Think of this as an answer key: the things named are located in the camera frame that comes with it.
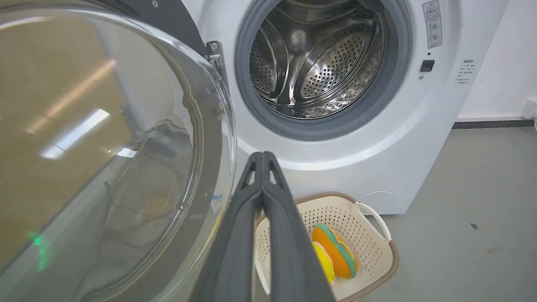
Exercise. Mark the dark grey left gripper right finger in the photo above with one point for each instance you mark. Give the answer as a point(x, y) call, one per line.
point(289, 251)

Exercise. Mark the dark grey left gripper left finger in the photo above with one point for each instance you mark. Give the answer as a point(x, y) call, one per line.
point(235, 247)

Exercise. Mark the white front-load washing machine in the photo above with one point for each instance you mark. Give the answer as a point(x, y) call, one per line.
point(377, 138)

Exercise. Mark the glass washing machine door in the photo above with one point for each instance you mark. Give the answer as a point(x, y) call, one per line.
point(105, 155)

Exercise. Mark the metal door hinge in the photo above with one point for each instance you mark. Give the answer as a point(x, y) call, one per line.
point(215, 54)

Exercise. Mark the steel washing machine drum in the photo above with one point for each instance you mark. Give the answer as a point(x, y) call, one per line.
point(316, 56)

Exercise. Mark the black door latch socket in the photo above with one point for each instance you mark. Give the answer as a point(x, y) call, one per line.
point(427, 65)

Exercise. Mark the yellow pink plush toy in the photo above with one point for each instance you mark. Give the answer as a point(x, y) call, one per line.
point(325, 262)

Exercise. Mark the orange green plush toy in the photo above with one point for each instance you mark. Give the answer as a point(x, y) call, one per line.
point(335, 251)

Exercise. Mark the cream perforated laundry basket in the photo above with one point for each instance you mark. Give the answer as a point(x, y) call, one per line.
point(369, 247)

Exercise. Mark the warning sticker label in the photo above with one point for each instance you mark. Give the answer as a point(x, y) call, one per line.
point(432, 23)

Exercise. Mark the white wall socket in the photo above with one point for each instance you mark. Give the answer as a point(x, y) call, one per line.
point(529, 108)

